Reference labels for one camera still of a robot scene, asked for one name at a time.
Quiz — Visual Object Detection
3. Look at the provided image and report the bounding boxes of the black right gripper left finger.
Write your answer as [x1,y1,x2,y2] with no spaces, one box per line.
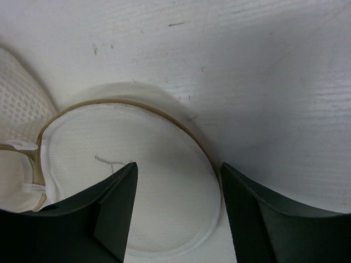
[1,162,138,262]

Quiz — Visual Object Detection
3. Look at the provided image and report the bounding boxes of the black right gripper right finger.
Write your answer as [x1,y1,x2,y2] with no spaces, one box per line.
[220,163,350,262]

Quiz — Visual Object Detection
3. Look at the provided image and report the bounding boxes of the white mesh laundry bag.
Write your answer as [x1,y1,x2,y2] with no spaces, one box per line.
[1,49,221,258]

